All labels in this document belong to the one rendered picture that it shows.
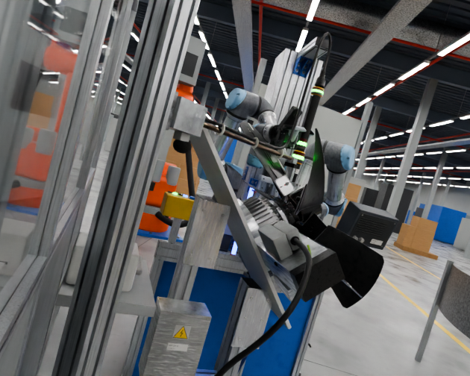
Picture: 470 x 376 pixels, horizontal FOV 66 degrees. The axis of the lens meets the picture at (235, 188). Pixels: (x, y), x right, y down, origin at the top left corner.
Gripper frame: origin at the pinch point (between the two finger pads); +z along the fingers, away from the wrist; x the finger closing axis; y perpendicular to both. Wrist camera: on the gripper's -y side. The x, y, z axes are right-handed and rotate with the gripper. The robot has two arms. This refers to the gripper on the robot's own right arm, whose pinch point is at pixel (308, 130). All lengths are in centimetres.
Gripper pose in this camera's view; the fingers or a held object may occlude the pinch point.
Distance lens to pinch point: 135.7
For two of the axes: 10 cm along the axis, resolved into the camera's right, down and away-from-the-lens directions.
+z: 4.6, 1.8, -8.7
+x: -8.4, -2.1, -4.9
